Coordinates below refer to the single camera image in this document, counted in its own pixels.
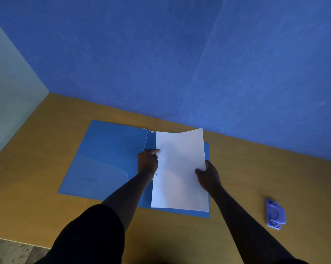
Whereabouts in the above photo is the person's right hand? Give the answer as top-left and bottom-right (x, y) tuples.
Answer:
(195, 160), (222, 193)

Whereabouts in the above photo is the person's left hand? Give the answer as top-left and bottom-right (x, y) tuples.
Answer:
(137, 148), (160, 176)

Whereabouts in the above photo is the white paper sheet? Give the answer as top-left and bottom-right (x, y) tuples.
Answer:
(151, 128), (209, 212)

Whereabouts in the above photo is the person's left forearm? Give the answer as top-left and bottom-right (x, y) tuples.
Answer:
(101, 172), (154, 232)

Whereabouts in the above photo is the person's right forearm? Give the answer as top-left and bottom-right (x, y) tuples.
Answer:
(209, 185), (296, 264)

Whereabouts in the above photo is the purple hole punch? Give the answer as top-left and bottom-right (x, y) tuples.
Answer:
(265, 198), (287, 230)

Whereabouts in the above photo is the person's black sleeve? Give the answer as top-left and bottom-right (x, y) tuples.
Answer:
(36, 204), (125, 264)

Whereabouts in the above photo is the blue ring binder folder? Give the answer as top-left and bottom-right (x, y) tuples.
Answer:
(58, 120), (210, 219)

